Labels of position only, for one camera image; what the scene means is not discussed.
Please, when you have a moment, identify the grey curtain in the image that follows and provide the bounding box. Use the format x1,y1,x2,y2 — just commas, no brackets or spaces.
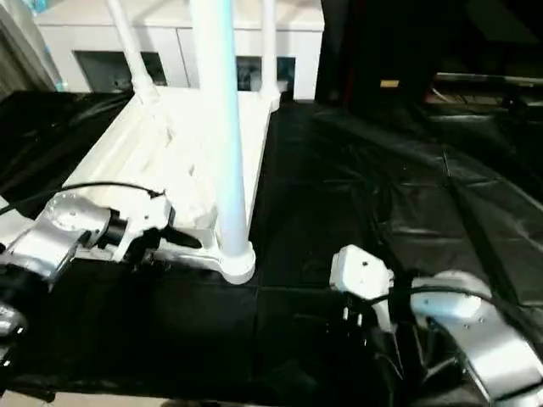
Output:
0,0,64,94

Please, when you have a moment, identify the white cabinet with glass doors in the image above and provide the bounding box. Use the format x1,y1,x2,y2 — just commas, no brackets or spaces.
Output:
36,0,325,101

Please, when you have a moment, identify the white plastic table top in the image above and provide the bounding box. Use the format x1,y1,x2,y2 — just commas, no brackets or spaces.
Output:
0,86,283,285

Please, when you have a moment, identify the black left wrist camera cable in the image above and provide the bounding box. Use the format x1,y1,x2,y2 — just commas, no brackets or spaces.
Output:
0,181,166,217

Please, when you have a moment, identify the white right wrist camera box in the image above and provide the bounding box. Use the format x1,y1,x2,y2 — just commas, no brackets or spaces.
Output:
329,244,395,327

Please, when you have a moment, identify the black metal bar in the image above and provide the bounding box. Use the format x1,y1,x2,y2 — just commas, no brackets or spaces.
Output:
433,75,543,87

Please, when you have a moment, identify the black work mat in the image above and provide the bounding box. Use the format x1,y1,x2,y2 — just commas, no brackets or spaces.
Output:
0,68,543,407

